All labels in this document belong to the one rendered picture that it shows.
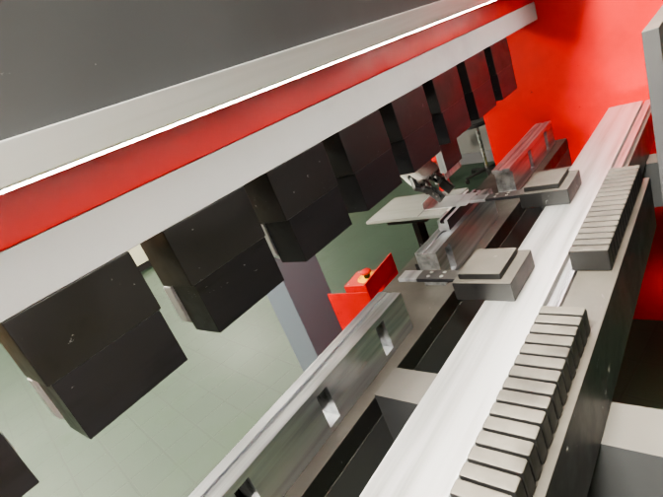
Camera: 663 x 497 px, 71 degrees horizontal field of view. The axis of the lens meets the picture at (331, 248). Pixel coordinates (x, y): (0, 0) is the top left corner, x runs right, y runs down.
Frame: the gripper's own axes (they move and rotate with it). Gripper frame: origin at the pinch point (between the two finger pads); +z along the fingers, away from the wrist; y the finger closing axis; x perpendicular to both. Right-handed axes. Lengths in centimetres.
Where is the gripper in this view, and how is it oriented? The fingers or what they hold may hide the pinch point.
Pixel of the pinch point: (442, 190)
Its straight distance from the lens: 136.0
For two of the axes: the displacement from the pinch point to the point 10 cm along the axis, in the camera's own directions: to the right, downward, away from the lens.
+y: 5.8, -4.9, 6.6
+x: -3.4, 5.9, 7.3
